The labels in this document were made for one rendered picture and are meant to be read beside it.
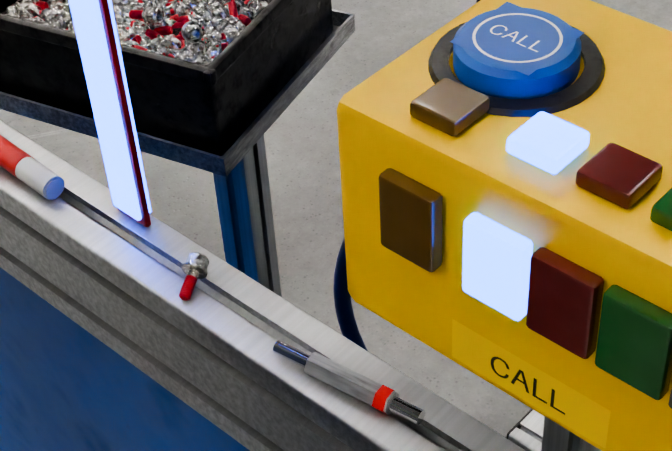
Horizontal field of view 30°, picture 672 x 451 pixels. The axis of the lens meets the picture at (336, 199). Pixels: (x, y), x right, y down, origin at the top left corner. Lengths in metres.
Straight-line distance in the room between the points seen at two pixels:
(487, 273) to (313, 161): 1.71
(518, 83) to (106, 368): 0.47
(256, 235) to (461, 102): 0.57
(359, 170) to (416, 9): 2.06
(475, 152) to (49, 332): 0.52
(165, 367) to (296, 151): 1.44
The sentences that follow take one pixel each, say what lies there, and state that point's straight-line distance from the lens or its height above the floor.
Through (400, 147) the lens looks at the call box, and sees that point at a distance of 0.38.
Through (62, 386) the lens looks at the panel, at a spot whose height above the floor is 0.66.
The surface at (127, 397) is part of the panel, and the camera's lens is 0.80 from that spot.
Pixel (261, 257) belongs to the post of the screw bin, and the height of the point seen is 0.65.
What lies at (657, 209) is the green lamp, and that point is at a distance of 0.35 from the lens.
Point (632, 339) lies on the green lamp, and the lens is 0.35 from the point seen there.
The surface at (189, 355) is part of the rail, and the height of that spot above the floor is 0.83.
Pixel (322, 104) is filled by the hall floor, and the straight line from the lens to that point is 2.21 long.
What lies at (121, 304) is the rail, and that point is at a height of 0.83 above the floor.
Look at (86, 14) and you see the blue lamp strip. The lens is 0.61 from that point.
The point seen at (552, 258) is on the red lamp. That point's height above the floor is 1.06.
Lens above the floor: 1.30
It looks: 40 degrees down
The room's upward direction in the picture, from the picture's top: 4 degrees counter-clockwise
